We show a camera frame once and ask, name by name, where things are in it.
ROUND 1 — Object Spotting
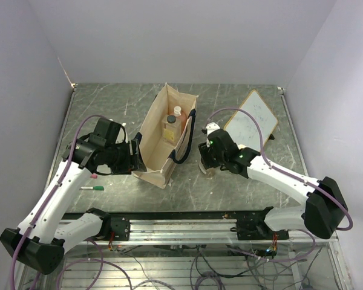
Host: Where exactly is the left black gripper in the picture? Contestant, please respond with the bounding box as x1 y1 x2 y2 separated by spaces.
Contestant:
105 138 147 175

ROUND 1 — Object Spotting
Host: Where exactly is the clear bottle with white cap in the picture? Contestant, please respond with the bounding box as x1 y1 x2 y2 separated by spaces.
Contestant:
198 163 216 178

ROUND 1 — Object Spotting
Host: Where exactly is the beige canvas tote bag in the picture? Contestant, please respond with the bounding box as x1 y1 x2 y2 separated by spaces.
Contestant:
133 84 198 189

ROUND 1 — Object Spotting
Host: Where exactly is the amber bottle with black cap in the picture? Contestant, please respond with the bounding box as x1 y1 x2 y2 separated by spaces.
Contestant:
162 115 182 146

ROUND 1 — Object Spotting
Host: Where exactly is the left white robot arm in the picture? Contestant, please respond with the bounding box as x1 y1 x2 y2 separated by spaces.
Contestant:
0 117 146 275

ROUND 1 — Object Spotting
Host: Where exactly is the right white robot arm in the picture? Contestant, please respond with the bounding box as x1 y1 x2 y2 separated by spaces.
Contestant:
198 123 348 239

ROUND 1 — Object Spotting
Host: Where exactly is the green capped marker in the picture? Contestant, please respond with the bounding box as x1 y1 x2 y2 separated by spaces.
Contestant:
80 185 104 191

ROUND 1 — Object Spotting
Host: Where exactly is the small whiteboard with wooden frame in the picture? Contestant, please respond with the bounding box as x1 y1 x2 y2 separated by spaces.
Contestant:
224 89 278 151

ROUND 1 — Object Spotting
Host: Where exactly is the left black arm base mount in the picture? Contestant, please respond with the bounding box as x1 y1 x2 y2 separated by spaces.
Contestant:
77 210 131 241

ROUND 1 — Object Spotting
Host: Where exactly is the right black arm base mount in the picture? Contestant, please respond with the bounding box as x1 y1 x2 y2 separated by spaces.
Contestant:
230 220 289 240

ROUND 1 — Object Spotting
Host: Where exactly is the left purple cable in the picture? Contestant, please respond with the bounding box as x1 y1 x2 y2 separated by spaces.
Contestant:
10 114 105 290

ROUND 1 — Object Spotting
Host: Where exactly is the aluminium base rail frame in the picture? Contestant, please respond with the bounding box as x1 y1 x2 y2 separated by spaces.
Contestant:
16 207 353 289

